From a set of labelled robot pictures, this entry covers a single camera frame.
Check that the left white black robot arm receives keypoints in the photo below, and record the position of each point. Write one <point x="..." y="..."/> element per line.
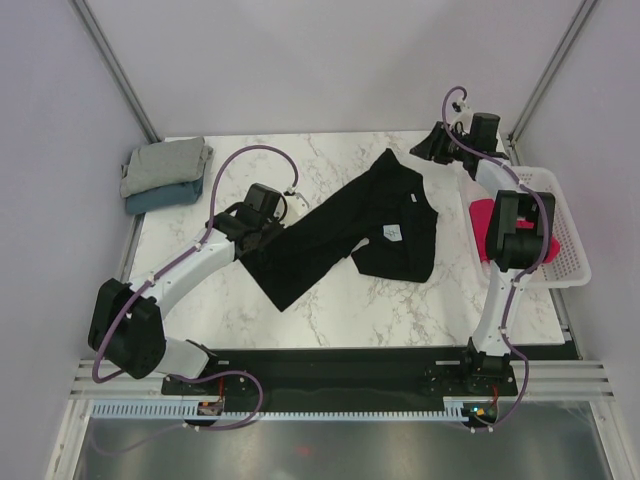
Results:
<point x="127" y="326"/>

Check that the pink t shirt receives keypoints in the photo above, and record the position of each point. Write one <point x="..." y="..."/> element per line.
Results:
<point x="480" y="214"/>

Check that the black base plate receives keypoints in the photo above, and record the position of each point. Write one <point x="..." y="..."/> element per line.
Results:
<point x="354" y="377"/>

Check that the white slotted cable duct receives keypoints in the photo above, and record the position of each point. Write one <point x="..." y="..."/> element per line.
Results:
<point x="194" y="410"/>

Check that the right aluminium corner post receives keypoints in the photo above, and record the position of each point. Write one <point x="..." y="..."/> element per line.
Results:
<point x="560" y="54"/>

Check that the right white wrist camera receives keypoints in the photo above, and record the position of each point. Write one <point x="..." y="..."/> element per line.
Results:
<point x="462" y="119"/>

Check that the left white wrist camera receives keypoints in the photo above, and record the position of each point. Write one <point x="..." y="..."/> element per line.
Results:
<point x="295" y="199"/>

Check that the black t shirt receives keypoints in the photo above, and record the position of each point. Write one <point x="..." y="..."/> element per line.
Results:
<point x="382" y="220"/>

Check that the folded blue t shirt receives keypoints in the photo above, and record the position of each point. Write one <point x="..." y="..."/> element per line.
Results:
<point x="166" y="196"/>

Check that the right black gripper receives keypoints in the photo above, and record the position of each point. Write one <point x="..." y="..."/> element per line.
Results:
<point x="431" y="147"/>

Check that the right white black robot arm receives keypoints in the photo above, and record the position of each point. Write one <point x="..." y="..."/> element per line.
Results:
<point x="519" y="234"/>

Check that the white plastic basket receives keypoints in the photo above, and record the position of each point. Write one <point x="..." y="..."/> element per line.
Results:
<point x="570" y="267"/>

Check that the aluminium corner post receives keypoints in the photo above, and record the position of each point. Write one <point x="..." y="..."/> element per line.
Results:
<point x="560" y="54"/>
<point x="96" y="34"/>

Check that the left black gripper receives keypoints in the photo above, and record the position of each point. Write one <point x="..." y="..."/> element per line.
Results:
<point x="277" y="224"/>

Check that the left aluminium corner post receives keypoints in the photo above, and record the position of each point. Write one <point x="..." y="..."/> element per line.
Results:
<point x="96" y="34"/>

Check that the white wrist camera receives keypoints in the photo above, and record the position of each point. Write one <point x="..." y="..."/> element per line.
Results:
<point x="462" y="119"/>
<point x="295" y="199"/>

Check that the folded grey t shirt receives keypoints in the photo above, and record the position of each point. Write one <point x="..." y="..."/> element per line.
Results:
<point x="166" y="163"/>

